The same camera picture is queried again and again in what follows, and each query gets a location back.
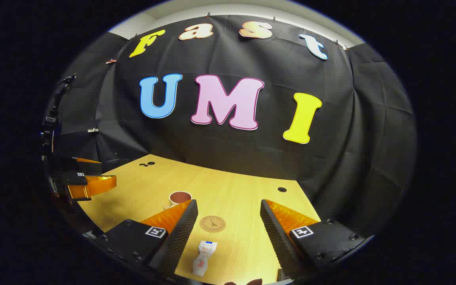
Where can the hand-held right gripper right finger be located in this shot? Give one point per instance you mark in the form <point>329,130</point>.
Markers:
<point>275,237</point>

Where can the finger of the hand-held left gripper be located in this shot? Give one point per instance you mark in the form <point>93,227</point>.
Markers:
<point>93,185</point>
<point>89,167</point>

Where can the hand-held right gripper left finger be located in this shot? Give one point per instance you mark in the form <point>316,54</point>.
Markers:
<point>180,233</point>

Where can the white toothpaste tube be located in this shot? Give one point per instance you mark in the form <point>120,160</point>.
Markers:
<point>203,257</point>

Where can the round brown coaster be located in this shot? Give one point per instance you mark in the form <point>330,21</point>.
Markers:
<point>212,224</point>

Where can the beige cup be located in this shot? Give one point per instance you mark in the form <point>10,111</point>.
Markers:
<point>178,196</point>

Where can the wooden desktop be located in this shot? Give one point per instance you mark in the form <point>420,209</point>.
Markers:
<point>232,190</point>

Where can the silver binder clip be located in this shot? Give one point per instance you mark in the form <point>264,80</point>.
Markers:
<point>92,130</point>

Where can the black backdrop cloth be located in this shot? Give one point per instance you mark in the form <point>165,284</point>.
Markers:
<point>251,158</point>

